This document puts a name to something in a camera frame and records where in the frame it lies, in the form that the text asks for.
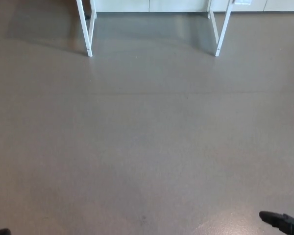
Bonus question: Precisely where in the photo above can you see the white cabinet door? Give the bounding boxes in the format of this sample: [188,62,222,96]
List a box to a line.
[94,0,150,13]
[263,0,294,12]
[149,0,264,13]

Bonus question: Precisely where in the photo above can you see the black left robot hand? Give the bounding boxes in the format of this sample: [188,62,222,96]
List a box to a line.
[0,201,12,235]

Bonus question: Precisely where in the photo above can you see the white metal table leg frame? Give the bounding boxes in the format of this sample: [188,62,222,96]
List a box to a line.
[75,0,98,57]
[207,0,235,57]

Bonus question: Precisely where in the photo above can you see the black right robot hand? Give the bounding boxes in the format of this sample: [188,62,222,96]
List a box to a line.
[259,211,294,235]

